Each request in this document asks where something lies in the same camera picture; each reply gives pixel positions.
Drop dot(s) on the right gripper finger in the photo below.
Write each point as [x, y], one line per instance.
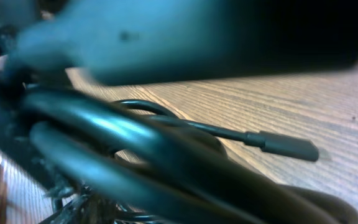
[14, 143]

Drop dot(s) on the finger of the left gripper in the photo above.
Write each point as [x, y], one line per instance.
[140, 42]

